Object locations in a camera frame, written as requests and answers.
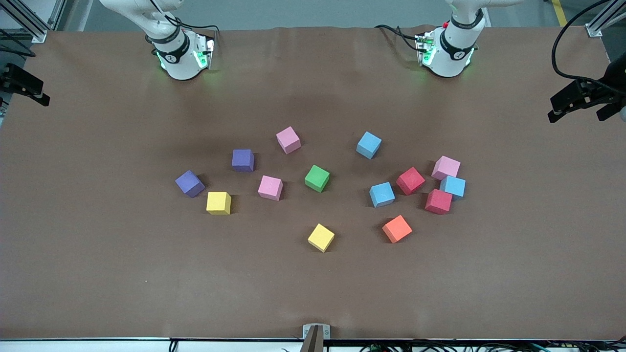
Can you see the blue foam cube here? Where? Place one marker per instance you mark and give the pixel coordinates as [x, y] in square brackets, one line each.
[381, 193]
[456, 186]
[368, 144]

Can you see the orange foam cube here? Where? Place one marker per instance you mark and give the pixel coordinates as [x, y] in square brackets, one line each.
[396, 228]

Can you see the pink foam cube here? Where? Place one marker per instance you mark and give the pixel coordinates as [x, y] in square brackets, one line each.
[445, 167]
[288, 139]
[270, 186]

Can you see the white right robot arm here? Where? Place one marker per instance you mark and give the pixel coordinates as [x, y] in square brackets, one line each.
[178, 61]

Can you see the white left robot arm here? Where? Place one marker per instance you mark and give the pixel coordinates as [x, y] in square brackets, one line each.
[447, 58]

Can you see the red foam cube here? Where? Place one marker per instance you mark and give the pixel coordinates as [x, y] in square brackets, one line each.
[410, 180]
[438, 200]

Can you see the large table mat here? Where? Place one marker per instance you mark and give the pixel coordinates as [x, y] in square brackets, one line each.
[98, 244]

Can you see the purple foam cube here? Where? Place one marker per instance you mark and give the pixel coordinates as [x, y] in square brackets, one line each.
[242, 159]
[189, 182]

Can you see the yellow foam cube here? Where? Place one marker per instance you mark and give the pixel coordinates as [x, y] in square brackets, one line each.
[321, 236]
[218, 201]

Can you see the green foam cube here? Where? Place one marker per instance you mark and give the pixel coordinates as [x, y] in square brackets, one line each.
[317, 177]

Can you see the aluminium frame profile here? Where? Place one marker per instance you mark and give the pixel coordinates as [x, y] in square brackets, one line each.
[58, 10]
[594, 30]
[39, 35]

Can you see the grey metal bracket plate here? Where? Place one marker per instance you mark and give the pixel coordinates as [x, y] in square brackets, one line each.
[326, 332]

